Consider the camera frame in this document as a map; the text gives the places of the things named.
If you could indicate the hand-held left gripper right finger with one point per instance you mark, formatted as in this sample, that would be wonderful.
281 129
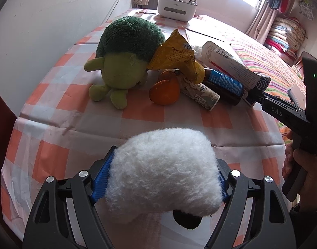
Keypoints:
224 190

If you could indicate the striped bed sheet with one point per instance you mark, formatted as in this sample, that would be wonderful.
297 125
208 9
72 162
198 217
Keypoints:
264 57

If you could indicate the white fluffy plush toy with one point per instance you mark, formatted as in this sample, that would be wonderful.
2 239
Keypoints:
161 173

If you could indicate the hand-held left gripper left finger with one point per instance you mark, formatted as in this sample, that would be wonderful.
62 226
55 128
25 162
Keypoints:
104 179

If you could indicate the yellow snack packet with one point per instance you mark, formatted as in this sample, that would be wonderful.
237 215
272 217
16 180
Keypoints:
174 54

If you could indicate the white drink carton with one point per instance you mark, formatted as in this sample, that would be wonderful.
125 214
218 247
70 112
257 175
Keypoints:
225 57

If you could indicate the small orange mandarin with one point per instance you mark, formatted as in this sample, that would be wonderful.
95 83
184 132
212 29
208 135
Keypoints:
166 74

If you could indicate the orange checked tablecloth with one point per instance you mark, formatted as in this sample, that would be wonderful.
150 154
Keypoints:
70 124

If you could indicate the white patterned bottle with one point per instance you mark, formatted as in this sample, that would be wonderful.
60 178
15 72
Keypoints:
199 96

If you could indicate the stack of folded blankets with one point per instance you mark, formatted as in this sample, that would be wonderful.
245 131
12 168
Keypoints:
282 36

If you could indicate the white storage box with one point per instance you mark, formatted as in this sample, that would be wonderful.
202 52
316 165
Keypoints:
177 7

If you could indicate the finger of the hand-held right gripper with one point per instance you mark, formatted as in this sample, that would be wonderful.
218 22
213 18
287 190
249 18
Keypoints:
277 100

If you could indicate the person's right forearm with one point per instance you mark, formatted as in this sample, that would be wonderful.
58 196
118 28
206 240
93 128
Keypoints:
308 228

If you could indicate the large orange mandarin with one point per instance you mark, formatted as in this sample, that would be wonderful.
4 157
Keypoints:
165 92

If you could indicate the pale pink curtain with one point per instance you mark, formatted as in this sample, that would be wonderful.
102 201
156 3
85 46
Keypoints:
259 20

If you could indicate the person's right hand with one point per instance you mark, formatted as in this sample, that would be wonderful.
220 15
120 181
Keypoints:
311 171

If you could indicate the green plush toy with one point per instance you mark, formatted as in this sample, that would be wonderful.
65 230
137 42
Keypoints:
122 67

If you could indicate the grey flat box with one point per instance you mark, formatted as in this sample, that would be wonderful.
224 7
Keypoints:
295 96

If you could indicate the dark bottle with blue label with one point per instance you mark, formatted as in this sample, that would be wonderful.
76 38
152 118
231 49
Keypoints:
223 83

